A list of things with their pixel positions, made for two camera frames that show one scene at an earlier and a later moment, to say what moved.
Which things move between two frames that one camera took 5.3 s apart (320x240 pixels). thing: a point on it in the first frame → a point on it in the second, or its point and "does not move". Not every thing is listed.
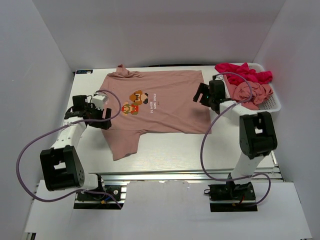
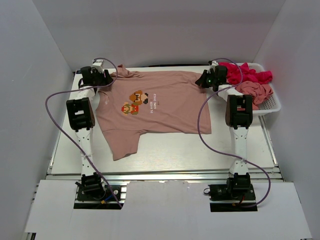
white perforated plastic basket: [273, 104] does not move
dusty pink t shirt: [160, 102] does not move
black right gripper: [203, 88] → [201, 81]
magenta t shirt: [251, 75] does not move
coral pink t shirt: [249, 94] does not move
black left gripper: [103, 124] → [106, 80]
